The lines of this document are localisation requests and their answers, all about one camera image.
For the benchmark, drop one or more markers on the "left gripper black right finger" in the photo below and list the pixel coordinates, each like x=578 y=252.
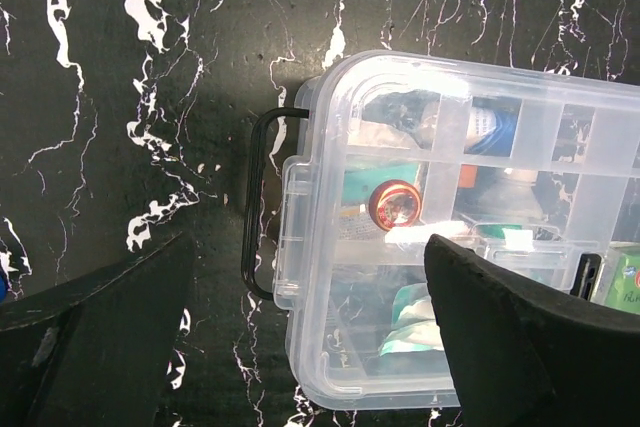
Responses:
x=524 y=354

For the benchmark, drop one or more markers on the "clear box lid black handle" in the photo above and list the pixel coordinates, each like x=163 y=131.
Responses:
x=361 y=331

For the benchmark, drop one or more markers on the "teal packet with round item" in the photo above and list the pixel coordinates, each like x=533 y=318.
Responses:
x=359 y=183

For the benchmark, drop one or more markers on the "blue white tube bottle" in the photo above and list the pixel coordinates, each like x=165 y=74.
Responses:
x=492 y=126

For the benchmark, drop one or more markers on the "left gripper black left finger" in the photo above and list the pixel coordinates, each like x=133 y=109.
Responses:
x=94 y=351

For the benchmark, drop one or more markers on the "green small box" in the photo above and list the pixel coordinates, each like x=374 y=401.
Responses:
x=623 y=293

